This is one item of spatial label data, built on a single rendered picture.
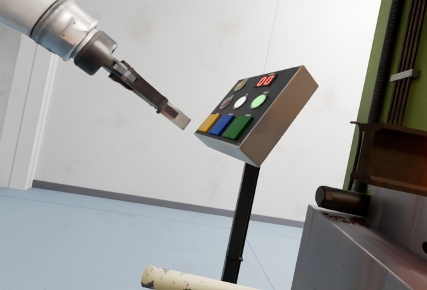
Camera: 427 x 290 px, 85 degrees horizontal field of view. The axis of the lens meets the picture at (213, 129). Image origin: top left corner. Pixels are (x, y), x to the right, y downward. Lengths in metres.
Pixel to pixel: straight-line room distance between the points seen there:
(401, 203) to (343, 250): 0.08
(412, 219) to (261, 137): 0.35
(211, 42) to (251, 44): 0.48
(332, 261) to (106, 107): 2.68
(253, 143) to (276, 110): 0.10
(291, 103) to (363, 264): 0.44
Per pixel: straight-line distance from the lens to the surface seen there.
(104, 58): 0.43
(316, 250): 0.34
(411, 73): 0.57
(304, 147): 3.10
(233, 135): 0.59
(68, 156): 2.98
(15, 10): 0.44
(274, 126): 0.59
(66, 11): 0.44
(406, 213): 0.32
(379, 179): 0.20
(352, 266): 0.27
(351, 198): 0.36
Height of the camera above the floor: 0.99
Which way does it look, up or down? level
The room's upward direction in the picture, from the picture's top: 12 degrees clockwise
